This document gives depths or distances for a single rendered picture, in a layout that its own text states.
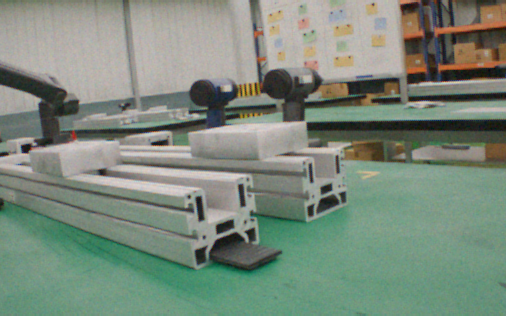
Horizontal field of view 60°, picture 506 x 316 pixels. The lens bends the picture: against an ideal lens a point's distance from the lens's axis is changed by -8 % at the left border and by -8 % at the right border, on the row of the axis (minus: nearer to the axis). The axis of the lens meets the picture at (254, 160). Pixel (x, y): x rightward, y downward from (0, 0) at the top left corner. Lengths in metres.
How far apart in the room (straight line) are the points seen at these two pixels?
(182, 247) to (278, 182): 0.19
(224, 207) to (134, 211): 0.11
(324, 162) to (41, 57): 12.17
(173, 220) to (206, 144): 0.25
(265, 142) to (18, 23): 12.18
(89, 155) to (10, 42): 11.85
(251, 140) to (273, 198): 0.09
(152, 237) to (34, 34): 12.31
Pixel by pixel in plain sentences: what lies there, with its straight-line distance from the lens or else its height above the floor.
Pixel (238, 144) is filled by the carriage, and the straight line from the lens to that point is 0.69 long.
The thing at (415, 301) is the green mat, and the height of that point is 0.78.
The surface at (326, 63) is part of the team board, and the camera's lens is 4.05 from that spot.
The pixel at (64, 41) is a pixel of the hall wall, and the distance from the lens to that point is 12.98.
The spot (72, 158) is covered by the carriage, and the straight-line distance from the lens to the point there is 0.78.
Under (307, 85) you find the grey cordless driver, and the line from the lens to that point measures 0.95.
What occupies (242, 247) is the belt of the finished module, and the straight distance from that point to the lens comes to 0.54.
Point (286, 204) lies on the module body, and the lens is 0.65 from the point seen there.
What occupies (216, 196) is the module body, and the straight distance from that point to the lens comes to 0.57.
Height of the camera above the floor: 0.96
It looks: 8 degrees down
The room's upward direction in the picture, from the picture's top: 6 degrees counter-clockwise
